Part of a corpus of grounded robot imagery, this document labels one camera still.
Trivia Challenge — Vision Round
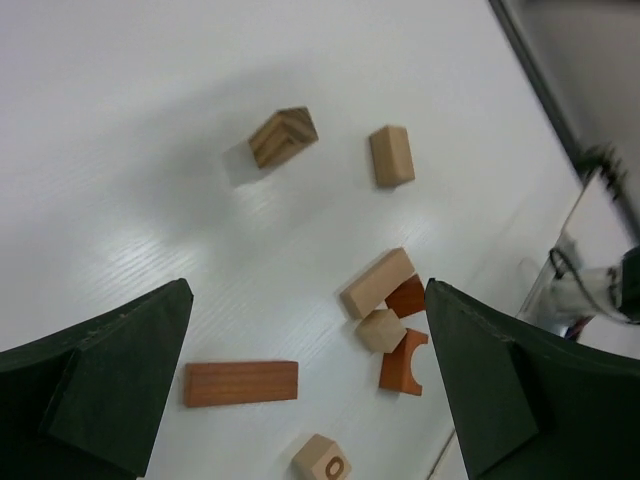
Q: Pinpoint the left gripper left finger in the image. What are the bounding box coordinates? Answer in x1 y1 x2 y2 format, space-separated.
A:
1 278 194 479

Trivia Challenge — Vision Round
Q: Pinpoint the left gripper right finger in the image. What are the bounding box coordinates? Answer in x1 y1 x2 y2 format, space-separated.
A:
425 279 639 479

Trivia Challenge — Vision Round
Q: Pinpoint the light tan wood block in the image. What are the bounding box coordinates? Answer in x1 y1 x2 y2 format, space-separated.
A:
369 125 415 188

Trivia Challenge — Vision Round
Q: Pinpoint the striped dark wood block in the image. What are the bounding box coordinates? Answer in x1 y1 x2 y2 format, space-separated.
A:
248 106 319 169

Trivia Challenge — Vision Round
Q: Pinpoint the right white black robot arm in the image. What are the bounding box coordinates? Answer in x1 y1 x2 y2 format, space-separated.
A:
549 246 639 325

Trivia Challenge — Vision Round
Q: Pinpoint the orange arch wood block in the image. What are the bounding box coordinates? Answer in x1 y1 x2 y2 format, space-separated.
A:
379 328 429 397

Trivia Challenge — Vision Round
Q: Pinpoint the long red-brown wood block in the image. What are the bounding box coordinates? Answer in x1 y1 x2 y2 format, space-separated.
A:
183 361 299 408

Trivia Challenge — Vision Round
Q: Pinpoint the red-brown wedge block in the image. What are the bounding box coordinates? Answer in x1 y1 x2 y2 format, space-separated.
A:
385 274 426 319

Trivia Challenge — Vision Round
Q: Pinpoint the long light wood block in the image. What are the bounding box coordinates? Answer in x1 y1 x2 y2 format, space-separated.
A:
340 247 415 320

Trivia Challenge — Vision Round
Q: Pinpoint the small light wood cube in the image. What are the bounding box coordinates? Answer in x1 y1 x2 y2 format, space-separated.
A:
355 309 407 353

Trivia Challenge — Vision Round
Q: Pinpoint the letter Q wood cube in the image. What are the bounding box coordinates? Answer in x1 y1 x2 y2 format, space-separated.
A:
292 434 352 480

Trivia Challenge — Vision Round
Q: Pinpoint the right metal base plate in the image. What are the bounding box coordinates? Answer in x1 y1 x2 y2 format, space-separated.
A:
517 175 639 338

